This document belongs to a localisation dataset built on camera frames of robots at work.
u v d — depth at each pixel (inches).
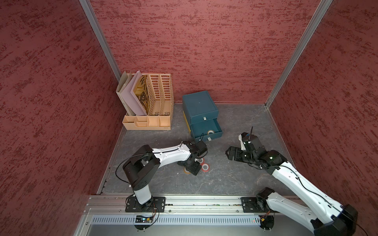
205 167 34.3
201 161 35.3
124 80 36.5
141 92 39.4
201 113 34.1
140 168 17.9
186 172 32.7
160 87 45.1
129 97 35.4
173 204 29.8
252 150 22.7
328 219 15.2
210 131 37.0
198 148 27.8
